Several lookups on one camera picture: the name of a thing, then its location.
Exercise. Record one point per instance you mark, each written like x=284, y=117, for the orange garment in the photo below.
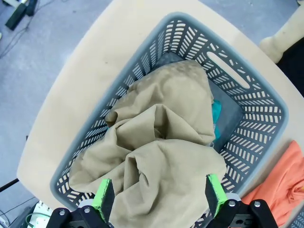
x=280, y=185

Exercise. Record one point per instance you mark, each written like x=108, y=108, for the black floor block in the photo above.
x=15, y=17

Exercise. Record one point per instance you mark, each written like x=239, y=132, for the beige garment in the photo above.
x=166, y=107

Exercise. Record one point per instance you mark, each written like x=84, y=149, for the person in black T-shirt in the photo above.
x=297, y=71

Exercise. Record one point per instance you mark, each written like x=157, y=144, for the person's right forearm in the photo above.
x=294, y=31

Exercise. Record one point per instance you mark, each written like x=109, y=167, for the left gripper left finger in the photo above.
x=104, y=199

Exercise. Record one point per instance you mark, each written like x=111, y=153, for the person's right hand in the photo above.
x=273, y=47

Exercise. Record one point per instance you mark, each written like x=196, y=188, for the white power strip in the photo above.
x=41, y=213

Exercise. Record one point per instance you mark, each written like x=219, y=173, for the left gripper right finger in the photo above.
x=215, y=194

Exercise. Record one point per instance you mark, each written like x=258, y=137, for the teal garment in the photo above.
x=216, y=114

